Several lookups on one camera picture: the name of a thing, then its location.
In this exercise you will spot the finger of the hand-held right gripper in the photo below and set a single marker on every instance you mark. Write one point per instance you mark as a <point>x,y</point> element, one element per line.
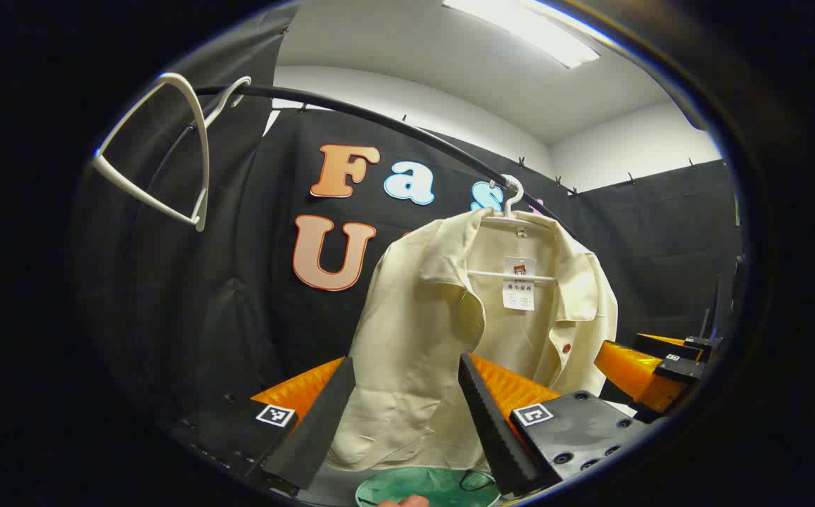
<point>661,339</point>
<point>633,373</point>

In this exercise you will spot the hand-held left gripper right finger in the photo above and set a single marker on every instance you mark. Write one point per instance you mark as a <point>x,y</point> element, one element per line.
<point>495,429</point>

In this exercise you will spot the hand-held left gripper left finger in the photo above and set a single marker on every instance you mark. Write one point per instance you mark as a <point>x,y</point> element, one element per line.
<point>316,429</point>

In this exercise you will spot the green laundry hamper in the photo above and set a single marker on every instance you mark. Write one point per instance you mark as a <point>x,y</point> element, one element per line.
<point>421,487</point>

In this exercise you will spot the cream button shirt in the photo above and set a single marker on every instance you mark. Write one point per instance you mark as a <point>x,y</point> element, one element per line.
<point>407,338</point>

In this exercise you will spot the white ribbed clothes hanger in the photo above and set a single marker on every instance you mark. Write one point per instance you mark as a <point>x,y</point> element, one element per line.
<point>512,201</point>

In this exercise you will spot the white empty clothes hanger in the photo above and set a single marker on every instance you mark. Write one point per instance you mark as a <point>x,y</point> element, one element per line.
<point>202,211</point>

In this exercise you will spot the black clothes rack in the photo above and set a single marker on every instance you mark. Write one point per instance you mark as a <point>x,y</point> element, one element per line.
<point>379,120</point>

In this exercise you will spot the black backdrop cloth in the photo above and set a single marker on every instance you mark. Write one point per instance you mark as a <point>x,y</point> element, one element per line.
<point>238,282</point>

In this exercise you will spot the ceiling light panel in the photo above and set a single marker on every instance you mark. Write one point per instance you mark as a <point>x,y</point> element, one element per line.
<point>534,28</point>

